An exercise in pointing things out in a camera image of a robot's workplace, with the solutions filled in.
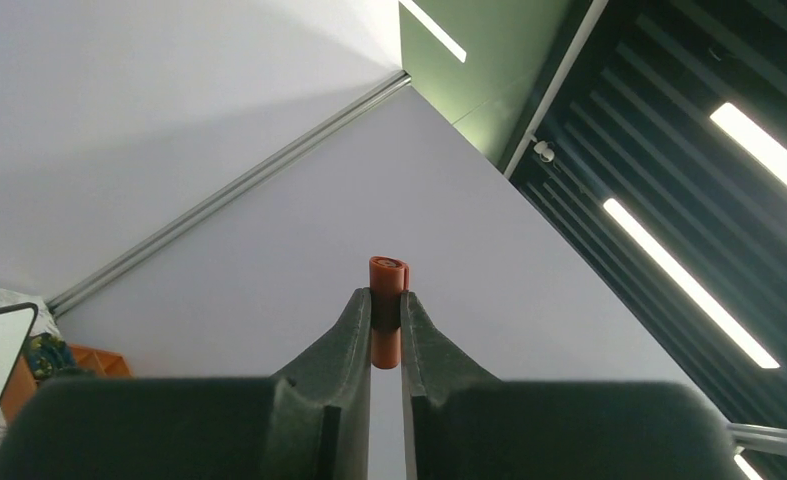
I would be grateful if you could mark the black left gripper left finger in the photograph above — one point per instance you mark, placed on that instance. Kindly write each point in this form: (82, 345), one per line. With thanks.
(309, 420)

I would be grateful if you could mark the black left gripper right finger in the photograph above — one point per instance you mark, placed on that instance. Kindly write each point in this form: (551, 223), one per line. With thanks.
(462, 422)

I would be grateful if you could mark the dark red marker cap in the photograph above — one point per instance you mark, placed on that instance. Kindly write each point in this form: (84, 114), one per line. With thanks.
(388, 280)

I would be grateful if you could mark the orange compartment tray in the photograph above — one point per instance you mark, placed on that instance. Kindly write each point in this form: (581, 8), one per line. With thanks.
(89, 362)

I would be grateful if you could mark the ceiling strip light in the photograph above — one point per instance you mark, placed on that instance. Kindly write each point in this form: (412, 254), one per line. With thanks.
(757, 142)
(690, 286)
(435, 29)

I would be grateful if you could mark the white ceiling sensor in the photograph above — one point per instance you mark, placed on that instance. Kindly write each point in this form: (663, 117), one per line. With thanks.
(544, 151)

